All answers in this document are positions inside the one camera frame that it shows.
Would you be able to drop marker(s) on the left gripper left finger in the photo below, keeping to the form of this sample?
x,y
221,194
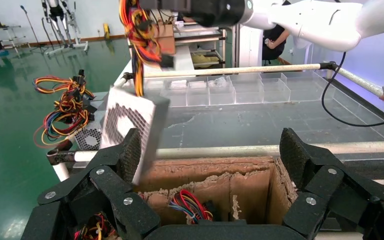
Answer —
x,y
89,198

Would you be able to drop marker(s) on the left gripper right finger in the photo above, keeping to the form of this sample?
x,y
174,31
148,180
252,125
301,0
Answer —
x,y
337,205

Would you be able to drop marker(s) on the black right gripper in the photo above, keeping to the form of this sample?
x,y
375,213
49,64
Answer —
x,y
200,11

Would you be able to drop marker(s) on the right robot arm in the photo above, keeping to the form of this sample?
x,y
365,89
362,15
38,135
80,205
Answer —
x,y
311,23

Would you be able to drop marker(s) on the plain brown carton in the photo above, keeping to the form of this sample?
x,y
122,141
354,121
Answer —
x,y
167,38

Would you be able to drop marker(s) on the short white pipe leg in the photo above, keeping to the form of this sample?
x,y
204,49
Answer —
x,y
61,172

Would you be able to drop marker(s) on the black pipe joint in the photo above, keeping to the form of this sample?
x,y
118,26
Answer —
x,y
128,76
59,154
329,65

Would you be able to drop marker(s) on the yellow floor sign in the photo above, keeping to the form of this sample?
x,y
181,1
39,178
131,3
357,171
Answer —
x,y
106,30

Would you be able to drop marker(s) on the yellow green bundle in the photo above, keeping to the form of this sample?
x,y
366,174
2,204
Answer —
x,y
205,59

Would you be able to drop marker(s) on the small white item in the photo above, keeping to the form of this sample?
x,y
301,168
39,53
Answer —
x,y
197,84
178,83

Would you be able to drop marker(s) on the brown cardboard divider box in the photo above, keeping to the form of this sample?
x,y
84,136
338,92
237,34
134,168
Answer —
x,y
245,192

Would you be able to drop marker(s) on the white cabinet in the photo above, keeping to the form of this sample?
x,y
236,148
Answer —
x,y
250,46

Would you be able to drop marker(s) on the clear plastic bag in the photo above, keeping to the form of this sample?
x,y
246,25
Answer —
x,y
220,82

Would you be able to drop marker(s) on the humanoid robot on stand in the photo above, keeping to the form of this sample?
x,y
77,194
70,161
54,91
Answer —
x,y
58,20

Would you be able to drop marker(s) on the seated person in black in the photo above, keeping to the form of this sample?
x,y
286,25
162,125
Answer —
x,y
274,43

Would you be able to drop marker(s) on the clear acrylic divider tray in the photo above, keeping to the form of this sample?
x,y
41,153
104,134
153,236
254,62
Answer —
x,y
271,89

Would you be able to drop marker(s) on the black tripod stand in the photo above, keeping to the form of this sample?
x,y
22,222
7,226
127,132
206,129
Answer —
x,y
33,30

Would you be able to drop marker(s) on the pipe frame shelf rack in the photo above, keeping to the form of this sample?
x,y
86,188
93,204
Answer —
x,y
208,43

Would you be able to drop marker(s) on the small metal frame table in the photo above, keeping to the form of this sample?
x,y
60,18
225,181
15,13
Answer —
x,y
10,36

